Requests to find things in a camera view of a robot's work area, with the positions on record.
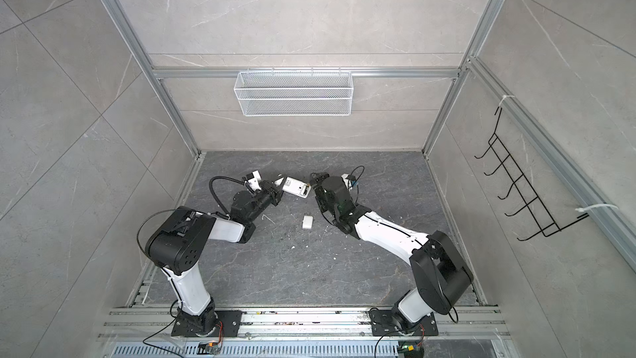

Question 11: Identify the white battery cover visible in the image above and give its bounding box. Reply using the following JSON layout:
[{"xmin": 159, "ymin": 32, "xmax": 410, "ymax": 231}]
[{"xmin": 301, "ymin": 215, "xmax": 313, "ymax": 230}]

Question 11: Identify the white remote control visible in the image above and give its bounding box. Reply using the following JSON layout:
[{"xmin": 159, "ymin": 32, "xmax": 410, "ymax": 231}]
[{"xmin": 283, "ymin": 177, "xmax": 311, "ymax": 199}]

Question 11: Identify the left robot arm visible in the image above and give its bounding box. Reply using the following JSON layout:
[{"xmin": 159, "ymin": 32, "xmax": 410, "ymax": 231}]
[{"xmin": 142, "ymin": 177, "xmax": 287, "ymax": 336}]

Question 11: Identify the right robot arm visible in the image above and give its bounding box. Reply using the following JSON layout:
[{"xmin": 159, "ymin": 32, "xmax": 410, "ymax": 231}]
[{"xmin": 310, "ymin": 172, "xmax": 474, "ymax": 332}]

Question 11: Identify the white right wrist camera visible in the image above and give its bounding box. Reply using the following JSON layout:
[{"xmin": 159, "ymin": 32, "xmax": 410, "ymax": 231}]
[{"xmin": 341, "ymin": 173, "xmax": 358, "ymax": 191}]

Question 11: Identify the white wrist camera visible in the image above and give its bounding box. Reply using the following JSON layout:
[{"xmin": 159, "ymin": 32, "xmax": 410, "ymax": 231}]
[
  {"xmin": 341, "ymin": 173, "xmax": 358, "ymax": 191},
  {"xmin": 245, "ymin": 171, "xmax": 262, "ymax": 192}
]

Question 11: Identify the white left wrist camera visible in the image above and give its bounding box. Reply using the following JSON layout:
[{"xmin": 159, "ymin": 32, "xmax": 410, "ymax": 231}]
[{"xmin": 245, "ymin": 171, "xmax": 262, "ymax": 192}]

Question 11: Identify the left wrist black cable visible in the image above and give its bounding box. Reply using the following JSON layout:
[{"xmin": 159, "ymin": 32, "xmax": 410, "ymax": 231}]
[{"xmin": 208, "ymin": 175, "xmax": 247, "ymax": 215}]

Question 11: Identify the white wire mesh basket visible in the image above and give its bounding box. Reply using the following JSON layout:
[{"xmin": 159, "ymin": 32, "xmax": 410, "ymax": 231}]
[{"xmin": 234, "ymin": 71, "xmax": 354, "ymax": 117}]

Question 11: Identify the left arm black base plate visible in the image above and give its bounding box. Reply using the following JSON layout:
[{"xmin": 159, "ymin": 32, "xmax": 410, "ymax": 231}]
[{"xmin": 171, "ymin": 310, "xmax": 243, "ymax": 337}]

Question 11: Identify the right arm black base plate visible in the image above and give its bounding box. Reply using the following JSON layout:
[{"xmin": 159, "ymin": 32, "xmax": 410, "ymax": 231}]
[{"xmin": 367, "ymin": 308, "xmax": 439, "ymax": 337}]

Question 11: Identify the aluminium front rail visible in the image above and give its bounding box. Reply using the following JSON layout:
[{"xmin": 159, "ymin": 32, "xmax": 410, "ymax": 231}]
[{"xmin": 97, "ymin": 306, "xmax": 510, "ymax": 340}]

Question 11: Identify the black wire hook rack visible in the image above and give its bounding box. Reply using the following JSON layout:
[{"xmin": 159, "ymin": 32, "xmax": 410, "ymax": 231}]
[{"xmin": 474, "ymin": 107, "xmax": 590, "ymax": 242}]

